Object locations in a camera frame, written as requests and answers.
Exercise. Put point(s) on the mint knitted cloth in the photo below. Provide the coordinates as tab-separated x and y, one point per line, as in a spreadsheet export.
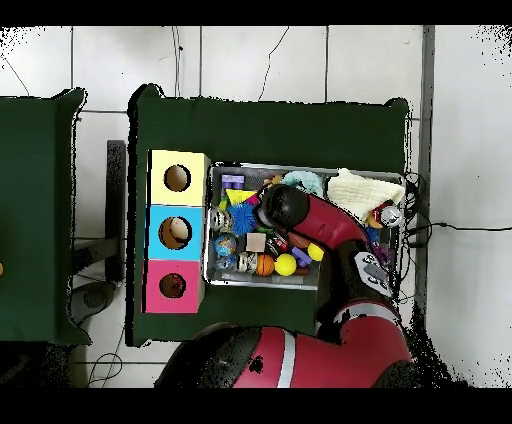
304	180

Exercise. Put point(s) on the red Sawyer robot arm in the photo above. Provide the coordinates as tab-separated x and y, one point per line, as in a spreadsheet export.
332	224

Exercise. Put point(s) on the shallow metal mesh bin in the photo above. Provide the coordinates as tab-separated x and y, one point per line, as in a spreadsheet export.
216	276

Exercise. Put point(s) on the blue spiky rubber ball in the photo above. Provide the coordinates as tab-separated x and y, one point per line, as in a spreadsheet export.
242	218

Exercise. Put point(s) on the yellow cheese wedge toy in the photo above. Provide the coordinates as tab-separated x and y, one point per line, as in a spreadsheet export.
240	195

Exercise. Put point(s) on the small wooden cube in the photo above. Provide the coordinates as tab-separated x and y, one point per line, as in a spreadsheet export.
256	242

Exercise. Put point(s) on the orange mini basketball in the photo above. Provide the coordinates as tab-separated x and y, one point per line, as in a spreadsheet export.
264	264

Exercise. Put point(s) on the yellow ball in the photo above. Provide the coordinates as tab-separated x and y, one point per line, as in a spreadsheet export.
285	264
316	252

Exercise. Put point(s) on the dark green table cloth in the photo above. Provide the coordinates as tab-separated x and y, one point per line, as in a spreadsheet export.
260	128

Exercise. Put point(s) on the cream knitted cloth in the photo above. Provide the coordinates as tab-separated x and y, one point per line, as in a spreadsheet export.
360	192

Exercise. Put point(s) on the silver top soda can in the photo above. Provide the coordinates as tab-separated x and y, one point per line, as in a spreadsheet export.
390	216

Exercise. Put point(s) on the green cloth side table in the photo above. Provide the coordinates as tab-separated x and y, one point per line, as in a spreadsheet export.
32	220

